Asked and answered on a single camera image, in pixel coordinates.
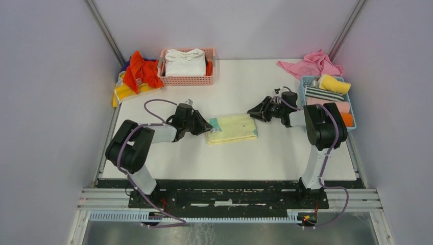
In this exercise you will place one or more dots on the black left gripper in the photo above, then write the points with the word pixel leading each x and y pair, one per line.
pixel 201 123

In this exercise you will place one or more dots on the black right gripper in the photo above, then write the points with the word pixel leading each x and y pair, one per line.
pixel 256 111

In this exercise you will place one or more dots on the yellow green teal towel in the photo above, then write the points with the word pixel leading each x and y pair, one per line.
pixel 231 128

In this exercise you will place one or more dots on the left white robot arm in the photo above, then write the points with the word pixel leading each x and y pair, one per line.
pixel 131 143

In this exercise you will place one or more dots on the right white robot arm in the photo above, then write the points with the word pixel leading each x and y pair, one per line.
pixel 325 129

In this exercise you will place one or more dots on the rolled striped towel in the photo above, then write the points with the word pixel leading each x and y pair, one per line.
pixel 317 93

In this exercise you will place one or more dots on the orange cloth in pink basket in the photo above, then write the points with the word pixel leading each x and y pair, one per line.
pixel 209 68

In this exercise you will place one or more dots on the white folded cloth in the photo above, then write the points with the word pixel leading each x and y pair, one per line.
pixel 190 63

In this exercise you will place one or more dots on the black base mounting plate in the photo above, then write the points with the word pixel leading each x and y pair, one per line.
pixel 221 199

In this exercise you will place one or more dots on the rolled yellow towel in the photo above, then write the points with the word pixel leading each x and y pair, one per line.
pixel 330 83

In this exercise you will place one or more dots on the pink perforated basket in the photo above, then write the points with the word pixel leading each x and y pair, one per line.
pixel 187 80

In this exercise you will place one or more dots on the pink crumpled towel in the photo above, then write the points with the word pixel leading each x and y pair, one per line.
pixel 313 64

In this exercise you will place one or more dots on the orange red towel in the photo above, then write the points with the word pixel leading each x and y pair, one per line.
pixel 144 69

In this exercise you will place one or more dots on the rolled pink towel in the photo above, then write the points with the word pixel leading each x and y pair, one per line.
pixel 343 107

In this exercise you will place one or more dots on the rolled orange towel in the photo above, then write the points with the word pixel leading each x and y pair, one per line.
pixel 348 119

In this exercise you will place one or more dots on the purple cloth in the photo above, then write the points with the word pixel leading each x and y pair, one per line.
pixel 128 63

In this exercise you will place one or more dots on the aluminium corner rail left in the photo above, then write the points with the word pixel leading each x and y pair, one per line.
pixel 103 27

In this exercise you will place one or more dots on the aluminium corner rail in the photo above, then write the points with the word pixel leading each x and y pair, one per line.
pixel 103 27
pixel 346 28

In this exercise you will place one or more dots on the aluminium corner rail right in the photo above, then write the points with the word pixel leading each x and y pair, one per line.
pixel 346 28

